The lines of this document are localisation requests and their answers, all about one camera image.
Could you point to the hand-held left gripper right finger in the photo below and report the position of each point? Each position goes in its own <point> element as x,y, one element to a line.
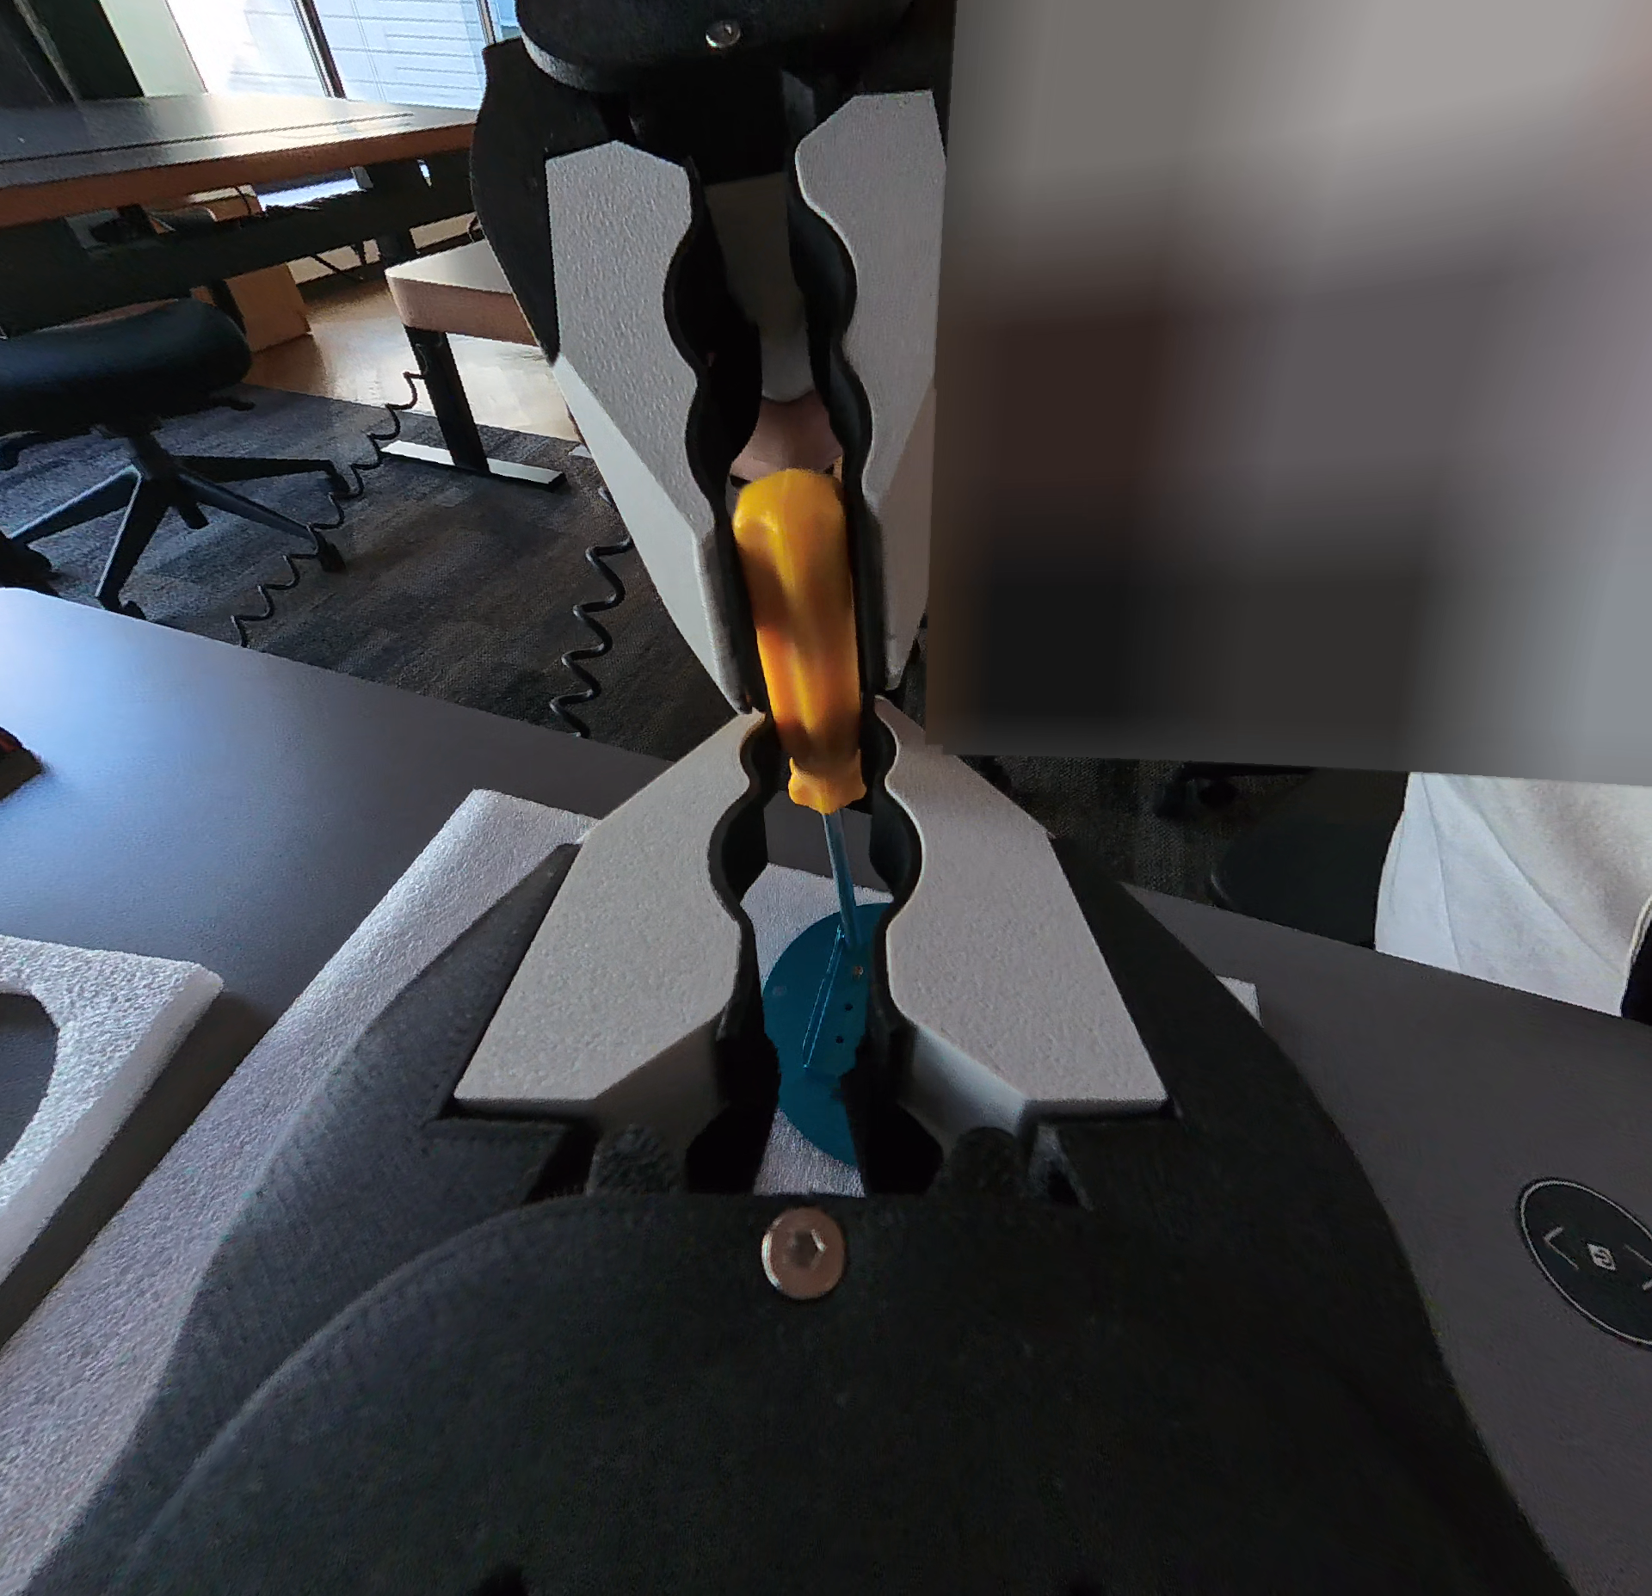
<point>1019,978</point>

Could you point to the blue round plate with bracket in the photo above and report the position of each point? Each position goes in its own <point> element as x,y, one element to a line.
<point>825,1118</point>

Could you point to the grey desk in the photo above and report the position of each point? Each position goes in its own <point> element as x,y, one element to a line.
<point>259,746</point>

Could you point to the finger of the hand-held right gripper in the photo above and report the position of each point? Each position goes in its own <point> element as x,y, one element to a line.
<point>607,294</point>
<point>890,242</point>

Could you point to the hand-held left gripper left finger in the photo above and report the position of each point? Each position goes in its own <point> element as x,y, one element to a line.
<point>607,978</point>

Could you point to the white foam sheet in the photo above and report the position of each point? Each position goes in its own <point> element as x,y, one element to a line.
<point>426,873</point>

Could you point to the person's white shirt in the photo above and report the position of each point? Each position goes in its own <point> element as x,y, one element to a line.
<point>1509,873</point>

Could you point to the brown cardboard box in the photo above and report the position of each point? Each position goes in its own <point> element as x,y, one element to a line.
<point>264,313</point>

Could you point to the black office chair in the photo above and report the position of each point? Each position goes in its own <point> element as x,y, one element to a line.
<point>1304,873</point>
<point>116,358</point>

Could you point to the white foam frame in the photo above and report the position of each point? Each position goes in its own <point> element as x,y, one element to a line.
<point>116,1016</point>

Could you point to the wood-edged background desk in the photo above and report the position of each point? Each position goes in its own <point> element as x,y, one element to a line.
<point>194,138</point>
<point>445,294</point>

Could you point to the window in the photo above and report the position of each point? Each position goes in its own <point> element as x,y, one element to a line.
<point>386,22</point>

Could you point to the round black desk control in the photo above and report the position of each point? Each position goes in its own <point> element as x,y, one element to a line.
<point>1587,1261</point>

